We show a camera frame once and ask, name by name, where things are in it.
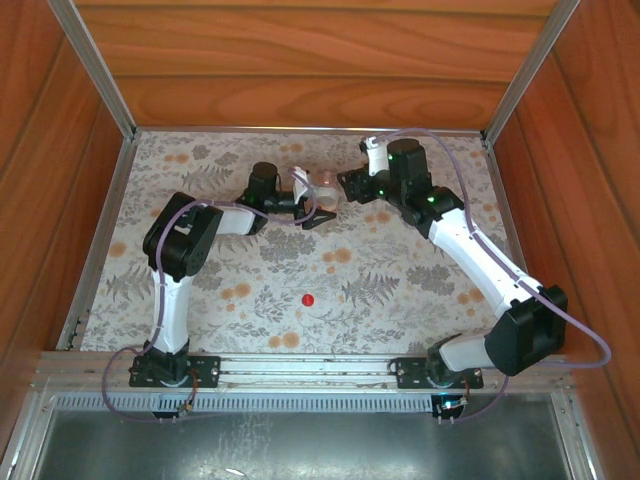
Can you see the large clear plastic bottle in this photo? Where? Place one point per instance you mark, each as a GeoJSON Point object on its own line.
{"type": "Point", "coordinates": [328, 197]}

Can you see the red bottle cap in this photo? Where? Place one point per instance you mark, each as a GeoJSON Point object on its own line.
{"type": "Point", "coordinates": [308, 300]}

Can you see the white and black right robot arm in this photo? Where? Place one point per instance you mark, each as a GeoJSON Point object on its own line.
{"type": "Point", "coordinates": [480, 260]}

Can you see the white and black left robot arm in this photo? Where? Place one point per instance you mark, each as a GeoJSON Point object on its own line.
{"type": "Point", "coordinates": [172, 310]}

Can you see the floral patterned tablecloth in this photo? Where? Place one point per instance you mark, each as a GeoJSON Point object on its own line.
{"type": "Point", "coordinates": [280, 280]}

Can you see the wide aluminium mounting beam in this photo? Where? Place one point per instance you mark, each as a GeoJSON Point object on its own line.
{"type": "Point", "coordinates": [310, 367]}

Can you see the small circuit board green light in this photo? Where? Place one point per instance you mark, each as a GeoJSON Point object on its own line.
{"type": "Point", "coordinates": [450, 404]}

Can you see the grey metal sheet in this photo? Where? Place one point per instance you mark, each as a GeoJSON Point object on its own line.
{"type": "Point", "coordinates": [300, 450]}

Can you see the aluminium table edge rail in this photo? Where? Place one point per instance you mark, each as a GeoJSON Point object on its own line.
{"type": "Point", "coordinates": [300, 129]}
{"type": "Point", "coordinates": [100, 235]}
{"type": "Point", "coordinates": [504, 200]}

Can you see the aluminium frame post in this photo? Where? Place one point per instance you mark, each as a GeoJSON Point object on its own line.
{"type": "Point", "coordinates": [95, 65]}
{"type": "Point", "coordinates": [530, 70]}

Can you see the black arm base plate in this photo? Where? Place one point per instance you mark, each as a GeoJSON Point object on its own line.
{"type": "Point", "coordinates": [410, 372]}
{"type": "Point", "coordinates": [205, 372]}

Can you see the aluminium lower frame bar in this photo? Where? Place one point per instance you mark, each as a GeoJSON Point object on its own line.
{"type": "Point", "coordinates": [575, 435]}
{"type": "Point", "coordinates": [25, 435]}

